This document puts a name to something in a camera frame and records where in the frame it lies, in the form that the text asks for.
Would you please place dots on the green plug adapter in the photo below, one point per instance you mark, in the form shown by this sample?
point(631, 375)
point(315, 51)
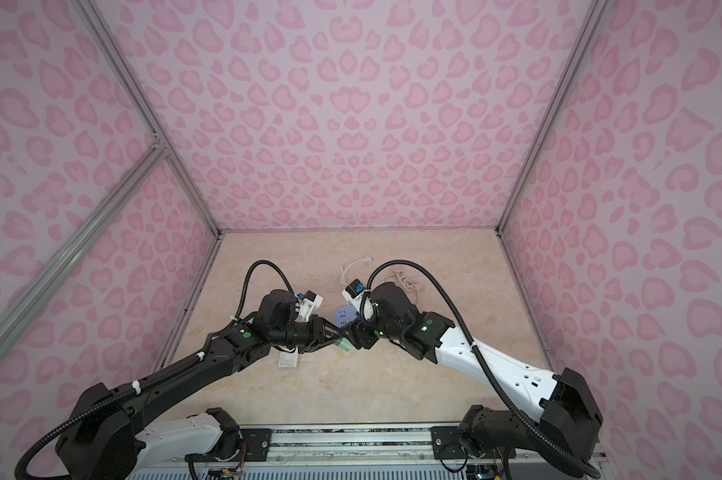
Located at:
point(344, 344)

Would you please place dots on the white plug adapter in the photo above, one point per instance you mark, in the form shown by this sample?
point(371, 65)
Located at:
point(288, 360)

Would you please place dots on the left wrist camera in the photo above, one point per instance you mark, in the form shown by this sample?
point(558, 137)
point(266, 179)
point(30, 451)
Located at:
point(307, 304)

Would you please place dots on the blue square power strip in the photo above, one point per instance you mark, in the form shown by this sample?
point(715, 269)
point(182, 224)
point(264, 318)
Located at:
point(345, 315)

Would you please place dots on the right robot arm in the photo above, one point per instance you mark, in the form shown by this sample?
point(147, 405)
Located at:
point(552, 414)

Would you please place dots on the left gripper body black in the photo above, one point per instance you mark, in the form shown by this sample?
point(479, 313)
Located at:
point(302, 337)

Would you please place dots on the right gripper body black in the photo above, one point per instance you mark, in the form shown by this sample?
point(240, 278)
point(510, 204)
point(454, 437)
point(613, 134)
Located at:
point(364, 335)

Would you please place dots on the aluminium frame diagonal bar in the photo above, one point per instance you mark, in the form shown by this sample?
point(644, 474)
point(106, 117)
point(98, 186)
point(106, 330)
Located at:
point(16, 319)

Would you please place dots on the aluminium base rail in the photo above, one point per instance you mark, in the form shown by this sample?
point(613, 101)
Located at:
point(359, 451)

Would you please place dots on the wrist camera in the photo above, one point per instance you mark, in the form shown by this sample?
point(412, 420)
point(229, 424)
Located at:
point(353, 293)
point(307, 304)

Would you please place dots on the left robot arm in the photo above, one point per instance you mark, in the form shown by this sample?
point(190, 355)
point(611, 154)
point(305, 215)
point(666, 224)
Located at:
point(109, 437)

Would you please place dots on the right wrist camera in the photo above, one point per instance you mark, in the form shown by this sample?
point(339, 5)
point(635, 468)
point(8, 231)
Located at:
point(353, 293)

